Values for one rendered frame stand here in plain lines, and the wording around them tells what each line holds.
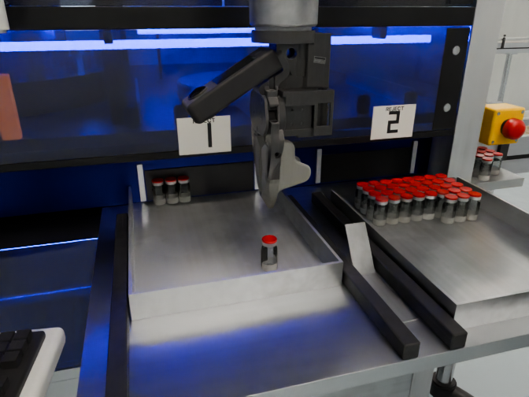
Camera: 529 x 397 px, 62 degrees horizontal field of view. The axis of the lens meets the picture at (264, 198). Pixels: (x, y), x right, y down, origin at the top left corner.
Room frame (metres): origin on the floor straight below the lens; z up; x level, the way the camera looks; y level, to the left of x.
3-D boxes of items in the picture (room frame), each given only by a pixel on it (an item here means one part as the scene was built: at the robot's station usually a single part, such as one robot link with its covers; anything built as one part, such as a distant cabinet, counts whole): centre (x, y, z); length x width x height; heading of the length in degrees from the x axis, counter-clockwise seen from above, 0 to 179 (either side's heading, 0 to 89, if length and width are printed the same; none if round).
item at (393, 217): (0.68, -0.26, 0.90); 0.18 x 0.02 x 0.05; 105
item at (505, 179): (0.93, -0.47, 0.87); 0.14 x 0.13 x 0.02; 16
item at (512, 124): (0.84, -0.48, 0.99); 0.04 x 0.04 x 0.04; 16
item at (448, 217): (0.66, -0.30, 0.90); 0.02 x 0.02 x 0.05
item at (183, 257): (0.61, 0.07, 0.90); 0.34 x 0.26 x 0.04; 16
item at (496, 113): (0.88, -0.46, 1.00); 0.08 x 0.07 x 0.07; 16
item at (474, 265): (0.59, -0.29, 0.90); 0.34 x 0.26 x 0.04; 15
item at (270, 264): (0.52, -0.01, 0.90); 0.02 x 0.02 x 0.04
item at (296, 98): (0.53, -0.03, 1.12); 0.09 x 0.08 x 0.12; 106
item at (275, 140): (0.50, -0.01, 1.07); 0.05 x 0.02 x 0.09; 16
